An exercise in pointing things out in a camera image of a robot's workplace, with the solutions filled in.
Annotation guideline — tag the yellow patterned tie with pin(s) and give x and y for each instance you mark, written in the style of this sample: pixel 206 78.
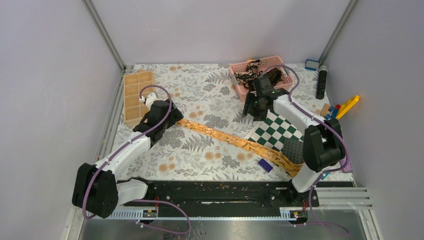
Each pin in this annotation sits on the yellow patterned tie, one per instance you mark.
pixel 274 156

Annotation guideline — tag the yellow triangle toy block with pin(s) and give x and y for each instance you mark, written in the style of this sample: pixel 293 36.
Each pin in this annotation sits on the yellow triangle toy block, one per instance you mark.
pixel 345 107

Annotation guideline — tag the purple lego brick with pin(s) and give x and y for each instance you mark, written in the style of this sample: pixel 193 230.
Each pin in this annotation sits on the purple lego brick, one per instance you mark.
pixel 265 165

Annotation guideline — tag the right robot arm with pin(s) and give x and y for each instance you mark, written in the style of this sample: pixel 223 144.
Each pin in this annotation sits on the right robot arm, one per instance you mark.
pixel 323 145

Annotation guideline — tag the dark grey lego plate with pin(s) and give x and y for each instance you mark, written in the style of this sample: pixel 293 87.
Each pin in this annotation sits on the dark grey lego plate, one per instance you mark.
pixel 293 150

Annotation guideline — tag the wooden compartment tray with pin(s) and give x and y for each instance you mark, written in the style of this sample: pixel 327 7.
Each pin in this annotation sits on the wooden compartment tray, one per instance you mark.
pixel 133 109

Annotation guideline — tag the black floral tie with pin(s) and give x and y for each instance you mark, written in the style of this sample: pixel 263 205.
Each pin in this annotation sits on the black floral tie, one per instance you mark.
pixel 245 78

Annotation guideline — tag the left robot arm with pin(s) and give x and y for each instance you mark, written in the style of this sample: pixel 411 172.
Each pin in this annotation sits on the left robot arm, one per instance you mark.
pixel 97 189

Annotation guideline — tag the colourful lego brick pile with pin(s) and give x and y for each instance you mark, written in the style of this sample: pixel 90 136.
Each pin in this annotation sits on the colourful lego brick pile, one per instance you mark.
pixel 329 112

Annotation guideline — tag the green white chessboard mat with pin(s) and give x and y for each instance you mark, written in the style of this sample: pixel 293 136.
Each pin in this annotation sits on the green white chessboard mat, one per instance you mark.
pixel 273 131

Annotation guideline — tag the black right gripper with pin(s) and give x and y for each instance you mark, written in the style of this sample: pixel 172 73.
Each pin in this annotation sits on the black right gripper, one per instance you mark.
pixel 258 116

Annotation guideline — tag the floral table cloth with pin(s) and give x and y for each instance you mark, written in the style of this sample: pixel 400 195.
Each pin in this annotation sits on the floral table cloth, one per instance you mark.
pixel 205 95

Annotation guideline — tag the blue white lego brick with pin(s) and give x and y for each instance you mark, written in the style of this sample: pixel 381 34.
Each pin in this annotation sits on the blue white lego brick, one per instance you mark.
pixel 311 65

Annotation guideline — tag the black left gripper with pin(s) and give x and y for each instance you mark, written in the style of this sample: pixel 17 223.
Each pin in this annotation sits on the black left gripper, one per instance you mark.
pixel 175 116

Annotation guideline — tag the pink plastic basket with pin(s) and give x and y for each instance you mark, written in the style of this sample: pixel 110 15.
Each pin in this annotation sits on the pink plastic basket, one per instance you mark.
pixel 267 63

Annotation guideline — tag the purple glitter tube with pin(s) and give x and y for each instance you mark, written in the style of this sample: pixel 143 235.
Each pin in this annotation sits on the purple glitter tube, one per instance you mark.
pixel 347 168

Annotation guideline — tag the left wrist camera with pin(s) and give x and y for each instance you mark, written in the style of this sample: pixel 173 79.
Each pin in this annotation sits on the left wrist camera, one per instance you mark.
pixel 149 100

